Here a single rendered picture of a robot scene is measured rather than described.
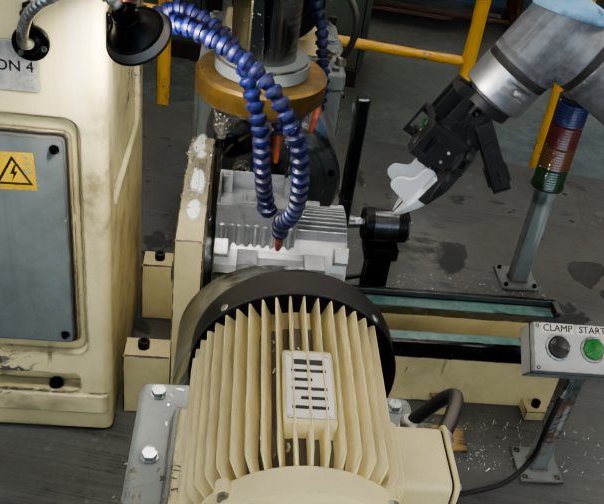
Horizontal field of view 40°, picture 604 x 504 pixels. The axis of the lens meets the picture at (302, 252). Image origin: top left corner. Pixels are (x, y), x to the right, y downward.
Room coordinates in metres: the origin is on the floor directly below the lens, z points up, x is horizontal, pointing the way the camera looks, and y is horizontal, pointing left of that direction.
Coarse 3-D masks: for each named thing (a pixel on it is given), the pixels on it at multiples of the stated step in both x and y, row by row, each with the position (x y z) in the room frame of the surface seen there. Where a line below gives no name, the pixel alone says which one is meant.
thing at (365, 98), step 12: (360, 96) 1.21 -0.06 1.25; (360, 108) 1.20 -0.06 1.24; (360, 120) 1.20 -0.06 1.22; (360, 132) 1.20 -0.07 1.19; (348, 144) 1.22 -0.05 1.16; (360, 144) 1.20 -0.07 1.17; (348, 156) 1.20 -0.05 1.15; (360, 156) 1.20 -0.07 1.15; (348, 168) 1.20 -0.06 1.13; (348, 180) 1.20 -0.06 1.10; (348, 192) 1.20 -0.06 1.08; (348, 204) 1.20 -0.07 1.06; (348, 216) 1.20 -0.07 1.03; (348, 228) 1.20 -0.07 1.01
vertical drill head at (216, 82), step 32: (256, 0) 1.01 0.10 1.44; (288, 0) 1.02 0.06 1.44; (256, 32) 1.01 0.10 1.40; (288, 32) 1.03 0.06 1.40; (224, 64) 1.01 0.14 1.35; (288, 64) 1.03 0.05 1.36; (224, 96) 0.98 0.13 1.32; (288, 96) 0.98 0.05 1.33; (320, 96) 1.03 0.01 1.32; (224, 128) 1.00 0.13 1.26; (288, 160) 1.02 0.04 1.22
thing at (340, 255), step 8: (216, 240) 0.99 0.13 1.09; (224, 240) 0.99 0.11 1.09; (216, 248) 0.98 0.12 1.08; (224, 248) 0.98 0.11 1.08; (336, 248) 1.01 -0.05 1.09; (344, 248) 1.01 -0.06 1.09; (224, 256) 0.99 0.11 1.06; (336, 256) 1.00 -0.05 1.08; (344, 256) 1.00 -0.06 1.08; (336, 264) 1.00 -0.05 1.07; (344, 264) 1.00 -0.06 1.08
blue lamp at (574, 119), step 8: (560, 104) 1.41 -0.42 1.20; (568, 104) 1.40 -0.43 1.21; (560, 112) 1.41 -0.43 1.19; (568, 112) 1.40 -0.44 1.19; (576, 112) 1.39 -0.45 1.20; (584, 112) 1.40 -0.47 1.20; (560, 120) 1.40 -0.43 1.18; (568, 120) 1.40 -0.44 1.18; (576, 120) 1.39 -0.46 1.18; (584, 120) 1.40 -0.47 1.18; (568, 128) 1.40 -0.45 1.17; (576, 128) 1.39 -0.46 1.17
